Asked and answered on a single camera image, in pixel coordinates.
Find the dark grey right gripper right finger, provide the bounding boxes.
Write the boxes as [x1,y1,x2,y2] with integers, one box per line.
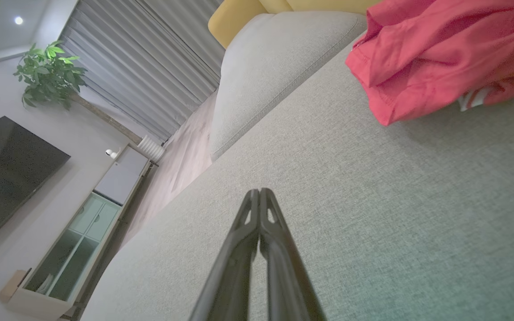
[259,188,327,321]

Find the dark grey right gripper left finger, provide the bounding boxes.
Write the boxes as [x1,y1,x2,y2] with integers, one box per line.
[189,189,261,321]

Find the red white shorts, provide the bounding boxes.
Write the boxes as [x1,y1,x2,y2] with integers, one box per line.
[345,0,514,127]

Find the grey sofa chaise cushion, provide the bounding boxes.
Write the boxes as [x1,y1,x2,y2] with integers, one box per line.
[80,27,514,321]

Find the white ribbed plant pot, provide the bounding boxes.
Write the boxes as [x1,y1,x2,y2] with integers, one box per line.
[137,135,166,162]

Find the mint and grey TV cabinet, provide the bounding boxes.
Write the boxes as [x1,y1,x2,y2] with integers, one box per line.
[7,143,153,320]

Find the long grey sofa seat cushion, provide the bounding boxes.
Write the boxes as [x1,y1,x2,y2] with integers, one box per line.
[209,11,369,162]

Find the grey pleated curtain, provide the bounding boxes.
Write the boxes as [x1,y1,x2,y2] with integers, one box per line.
[58,0,227,144]

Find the yellow sofa backrest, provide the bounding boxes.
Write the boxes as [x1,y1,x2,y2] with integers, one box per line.
[207,0,383,49]

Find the green potted tree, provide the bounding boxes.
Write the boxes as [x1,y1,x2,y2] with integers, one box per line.
[13,41,144,146]

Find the black wall television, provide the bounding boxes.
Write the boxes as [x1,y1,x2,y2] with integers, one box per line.
[0,115,71,245]

